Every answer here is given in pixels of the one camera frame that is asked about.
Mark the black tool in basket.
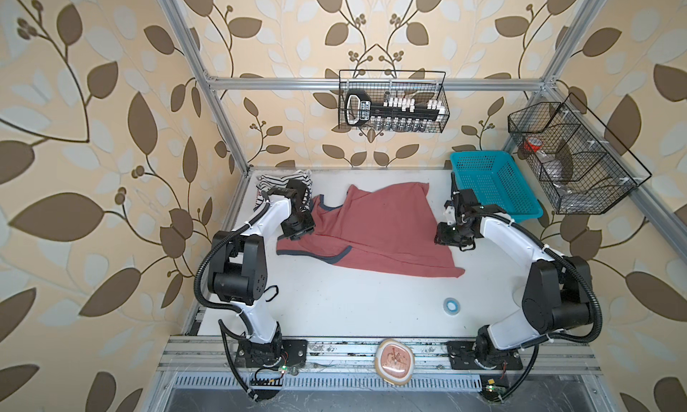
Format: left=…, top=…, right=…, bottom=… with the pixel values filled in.
left=339, top=89, right=450, bottom=127

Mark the wire basket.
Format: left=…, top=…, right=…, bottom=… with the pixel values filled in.
left=508, top=93, right=651, bottom=215
left=338, top=68, right=450, bottom=134

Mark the right wire basket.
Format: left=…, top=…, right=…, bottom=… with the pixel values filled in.
left=508, top=93, right=651, bottom=215

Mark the teal plastic basket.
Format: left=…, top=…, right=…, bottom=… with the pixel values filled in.
left=449, top=151, right=543, bottom=222

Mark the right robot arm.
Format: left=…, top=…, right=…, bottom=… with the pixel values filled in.
left=435, top=184, right=603, bottom=403

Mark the pink round badge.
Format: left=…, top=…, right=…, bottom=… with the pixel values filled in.
left=374, top=339, right=415, bottom=386

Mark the blue tape roll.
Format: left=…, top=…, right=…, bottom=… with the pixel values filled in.
left=443, top=297, right=461, bottom=316

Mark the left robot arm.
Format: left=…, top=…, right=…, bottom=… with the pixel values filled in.
left=193, top=179, right=315, bottom=402

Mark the black white striped tank top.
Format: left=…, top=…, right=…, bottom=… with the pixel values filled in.
left=254, top=170, right=312, bottom=210

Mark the maroon tank top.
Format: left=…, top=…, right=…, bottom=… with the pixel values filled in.
left=277, top=182, right=465, bottom=278

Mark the back wire basket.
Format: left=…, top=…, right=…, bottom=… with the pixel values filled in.
left=338, top=68, right=450, bottom=134

